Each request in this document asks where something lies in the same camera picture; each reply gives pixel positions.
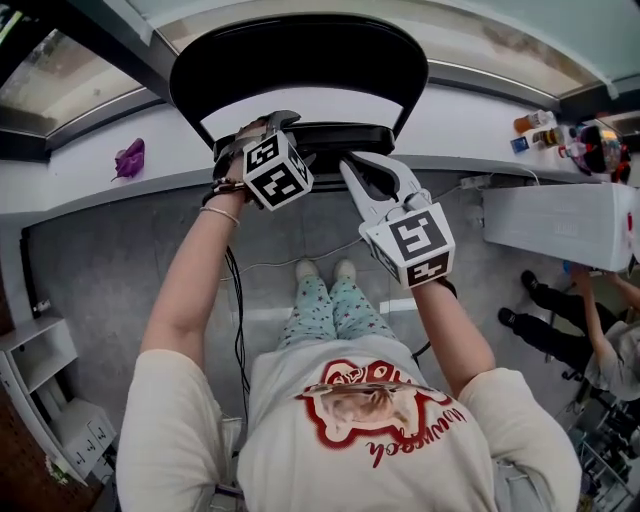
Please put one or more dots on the person's right forearm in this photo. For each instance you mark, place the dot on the person's right forearm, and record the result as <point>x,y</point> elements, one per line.
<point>452,335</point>

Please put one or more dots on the person's white printed shirt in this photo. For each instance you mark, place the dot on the person's white printed shirt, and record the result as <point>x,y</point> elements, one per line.
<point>375,450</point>

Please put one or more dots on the small blue box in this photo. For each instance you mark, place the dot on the small blue box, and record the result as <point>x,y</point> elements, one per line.
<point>520,145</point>

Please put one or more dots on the black folding chair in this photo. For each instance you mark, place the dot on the black folding chair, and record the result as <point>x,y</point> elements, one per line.
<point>300,60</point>

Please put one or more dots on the person's left hand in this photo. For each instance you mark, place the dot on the person's left hand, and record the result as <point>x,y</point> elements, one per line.
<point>255,131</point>

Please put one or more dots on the black framed window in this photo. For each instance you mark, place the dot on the black framed window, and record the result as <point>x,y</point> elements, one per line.
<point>75,85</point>

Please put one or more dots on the orange drink bottle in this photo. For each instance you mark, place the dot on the orange drink bottle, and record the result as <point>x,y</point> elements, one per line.
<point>531,121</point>

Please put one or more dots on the person's star print legs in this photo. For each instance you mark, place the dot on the person's star print legs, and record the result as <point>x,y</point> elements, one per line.
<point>345,315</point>

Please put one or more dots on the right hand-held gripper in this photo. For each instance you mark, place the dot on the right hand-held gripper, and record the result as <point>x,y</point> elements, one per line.
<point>417,245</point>

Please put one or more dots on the white shelf unit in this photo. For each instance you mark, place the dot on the white shelf unit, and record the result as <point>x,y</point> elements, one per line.
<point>37,350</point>

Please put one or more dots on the small white wall fitting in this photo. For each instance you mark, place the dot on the small white wall fitting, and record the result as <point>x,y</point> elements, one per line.
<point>42,307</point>

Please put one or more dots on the person's white shoe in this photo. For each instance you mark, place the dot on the person's white shoe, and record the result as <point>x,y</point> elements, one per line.
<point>345,270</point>
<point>306,272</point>

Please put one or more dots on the clear bottle red label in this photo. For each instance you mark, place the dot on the clear bottle red label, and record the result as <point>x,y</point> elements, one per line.
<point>574,151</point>

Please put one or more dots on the purple cloth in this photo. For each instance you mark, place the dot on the purple cloth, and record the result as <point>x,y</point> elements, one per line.
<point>131,161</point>

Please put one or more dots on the person's left forearm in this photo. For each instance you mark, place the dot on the person's left forearm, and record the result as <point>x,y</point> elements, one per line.
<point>190,290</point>

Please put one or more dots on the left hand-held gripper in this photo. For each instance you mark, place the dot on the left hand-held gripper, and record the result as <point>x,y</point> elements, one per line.
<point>277,172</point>

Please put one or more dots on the colourful plastic bag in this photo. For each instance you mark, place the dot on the colourful plastic bag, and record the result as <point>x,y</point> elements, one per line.
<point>602,150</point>

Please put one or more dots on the white power strip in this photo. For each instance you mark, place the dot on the white power strip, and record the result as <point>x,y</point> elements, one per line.
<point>476,182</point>

